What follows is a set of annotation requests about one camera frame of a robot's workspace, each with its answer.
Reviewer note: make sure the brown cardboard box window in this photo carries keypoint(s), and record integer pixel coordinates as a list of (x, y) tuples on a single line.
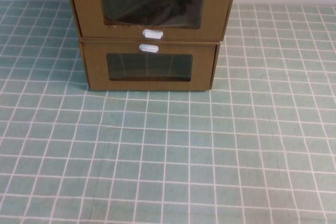
[(97, 72)]

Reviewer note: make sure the black shoe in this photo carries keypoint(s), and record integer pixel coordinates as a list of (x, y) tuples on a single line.
[(157, 9)]

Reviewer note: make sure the brown cardboard box with shoe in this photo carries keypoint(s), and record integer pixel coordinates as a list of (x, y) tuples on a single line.
[(86, 11)]

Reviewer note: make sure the green white checkered tablecloth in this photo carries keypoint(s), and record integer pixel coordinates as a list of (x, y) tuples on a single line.
[(168, 155)]

